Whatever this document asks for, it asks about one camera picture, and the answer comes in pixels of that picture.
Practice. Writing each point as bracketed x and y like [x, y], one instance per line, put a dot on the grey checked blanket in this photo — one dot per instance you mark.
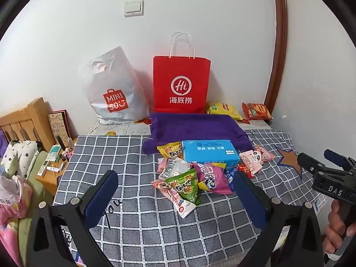
[139, 228]

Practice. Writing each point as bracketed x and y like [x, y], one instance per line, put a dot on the red snack packet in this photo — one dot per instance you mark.
[244, 170]

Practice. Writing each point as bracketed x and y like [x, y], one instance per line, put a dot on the orange-red chip bag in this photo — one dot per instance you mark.
[256, 110]

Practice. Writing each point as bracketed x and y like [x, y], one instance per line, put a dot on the wooden headboard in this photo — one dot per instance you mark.
[27, 119]

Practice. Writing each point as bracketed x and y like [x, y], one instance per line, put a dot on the yellow chip bag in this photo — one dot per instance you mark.
[224, 110]

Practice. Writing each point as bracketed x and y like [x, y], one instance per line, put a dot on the white tube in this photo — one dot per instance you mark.
[54, 168]

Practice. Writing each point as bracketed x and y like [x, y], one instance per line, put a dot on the large pink snack bag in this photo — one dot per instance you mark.
[214, 176]

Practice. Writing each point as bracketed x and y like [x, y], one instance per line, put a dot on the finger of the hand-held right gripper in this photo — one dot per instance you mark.
[307, 162]
[333, 155]

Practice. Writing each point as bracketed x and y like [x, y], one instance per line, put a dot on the teal white box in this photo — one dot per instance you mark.
[54, 153]

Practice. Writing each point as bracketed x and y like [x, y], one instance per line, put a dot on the white pink candy packet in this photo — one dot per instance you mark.
[180, 207]

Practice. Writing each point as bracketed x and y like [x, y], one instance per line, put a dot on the small pink snack packet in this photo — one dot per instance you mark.
[162, 165]
[267, 155]

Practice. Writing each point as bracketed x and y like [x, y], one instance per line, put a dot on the white light switch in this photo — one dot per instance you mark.
[133, 8]

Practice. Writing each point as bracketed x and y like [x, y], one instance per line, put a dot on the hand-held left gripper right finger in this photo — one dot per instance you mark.
[247, 199]

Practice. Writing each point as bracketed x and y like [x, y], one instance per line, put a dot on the pink plastic bag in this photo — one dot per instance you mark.
[14, 197]

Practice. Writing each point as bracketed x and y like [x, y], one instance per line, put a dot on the green triangular snack packet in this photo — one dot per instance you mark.
[186, 186]

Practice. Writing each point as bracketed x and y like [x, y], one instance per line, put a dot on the brown patterned book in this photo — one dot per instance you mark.
[58, 125]

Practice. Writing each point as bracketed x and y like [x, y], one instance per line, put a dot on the wooden nightstand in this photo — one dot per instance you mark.
[51, 179]

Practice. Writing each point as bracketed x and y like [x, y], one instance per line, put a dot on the white remote control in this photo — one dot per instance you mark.
[43, 169]

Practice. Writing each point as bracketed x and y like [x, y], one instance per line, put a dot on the blue tissue pack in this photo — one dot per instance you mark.
[208, 151]

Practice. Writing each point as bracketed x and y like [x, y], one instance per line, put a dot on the white plastic shopping bag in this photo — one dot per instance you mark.
[116, 83]

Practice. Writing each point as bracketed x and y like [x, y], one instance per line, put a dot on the yellow snack packet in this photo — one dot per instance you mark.
[169, 151]

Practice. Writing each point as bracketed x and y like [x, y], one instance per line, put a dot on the brown wooden door frame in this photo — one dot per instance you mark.
[279, 47]

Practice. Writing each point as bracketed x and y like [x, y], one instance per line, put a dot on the purple cloth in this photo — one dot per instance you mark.
[2, 144]

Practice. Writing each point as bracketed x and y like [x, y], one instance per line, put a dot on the person's right hand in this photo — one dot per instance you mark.
[333, 228]

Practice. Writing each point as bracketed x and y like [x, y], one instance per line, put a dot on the green quilt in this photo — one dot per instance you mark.
[37, 186]

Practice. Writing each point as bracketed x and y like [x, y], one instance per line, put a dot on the purple towel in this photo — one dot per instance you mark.
[194, 128]

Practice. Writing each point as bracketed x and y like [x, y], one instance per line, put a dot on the white floral pillow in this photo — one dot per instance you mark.
[19, 153]

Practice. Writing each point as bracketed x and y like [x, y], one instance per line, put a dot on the red paper bag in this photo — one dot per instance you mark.
[180, 75]

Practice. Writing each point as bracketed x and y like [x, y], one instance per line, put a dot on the white barcode snack packet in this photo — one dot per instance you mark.
[173, 168]

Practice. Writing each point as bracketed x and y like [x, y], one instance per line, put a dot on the pink panda snack packet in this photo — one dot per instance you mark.
[251, 160]

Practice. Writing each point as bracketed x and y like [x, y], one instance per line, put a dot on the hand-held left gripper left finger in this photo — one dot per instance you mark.
[103, 196]

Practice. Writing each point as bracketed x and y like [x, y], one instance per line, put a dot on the blue cookie packet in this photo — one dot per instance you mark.
[229, 175]

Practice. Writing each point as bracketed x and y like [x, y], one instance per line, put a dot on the panda snack packets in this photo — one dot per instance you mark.
[122, 129]

